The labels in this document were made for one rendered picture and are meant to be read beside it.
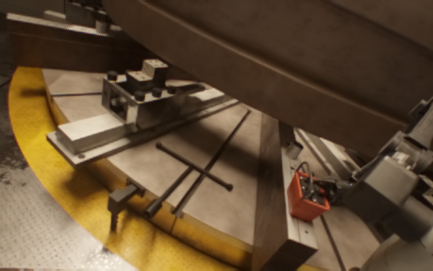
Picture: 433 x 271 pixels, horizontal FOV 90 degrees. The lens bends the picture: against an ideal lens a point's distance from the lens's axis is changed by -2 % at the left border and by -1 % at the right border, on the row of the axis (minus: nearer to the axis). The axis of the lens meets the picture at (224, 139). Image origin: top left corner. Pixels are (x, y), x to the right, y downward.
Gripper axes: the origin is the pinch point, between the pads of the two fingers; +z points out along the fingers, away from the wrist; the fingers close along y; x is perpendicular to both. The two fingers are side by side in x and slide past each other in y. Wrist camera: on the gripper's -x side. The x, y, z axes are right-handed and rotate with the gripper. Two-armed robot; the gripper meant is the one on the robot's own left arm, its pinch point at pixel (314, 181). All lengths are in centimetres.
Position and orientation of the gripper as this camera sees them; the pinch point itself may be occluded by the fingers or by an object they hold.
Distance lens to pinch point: 108.4
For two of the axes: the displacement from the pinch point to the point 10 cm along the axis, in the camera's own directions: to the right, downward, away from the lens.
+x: 1.3, -8.4, -5.3
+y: 1.5, -5.1, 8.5
